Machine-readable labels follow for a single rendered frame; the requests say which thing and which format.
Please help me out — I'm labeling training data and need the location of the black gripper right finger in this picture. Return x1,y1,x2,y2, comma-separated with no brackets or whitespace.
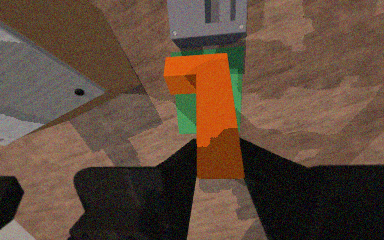
239,138,384,240

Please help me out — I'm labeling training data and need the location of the orange l-shaped part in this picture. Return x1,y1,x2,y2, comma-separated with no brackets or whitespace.
164,53,245,179

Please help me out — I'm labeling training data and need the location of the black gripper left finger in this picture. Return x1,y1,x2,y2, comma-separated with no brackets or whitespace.
73,139,197,240

